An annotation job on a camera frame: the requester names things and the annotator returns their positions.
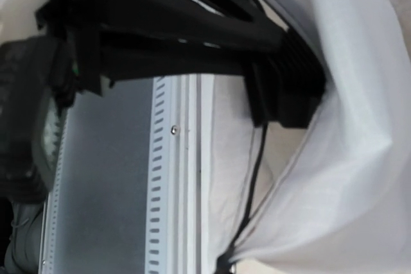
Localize white drawstring pouch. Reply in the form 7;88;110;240
205;0;411;274

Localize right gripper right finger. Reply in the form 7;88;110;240
36;0;284;52

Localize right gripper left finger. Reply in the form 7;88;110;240
78;43;256;95

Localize front aluminium rail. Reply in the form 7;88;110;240
39;75;214;273

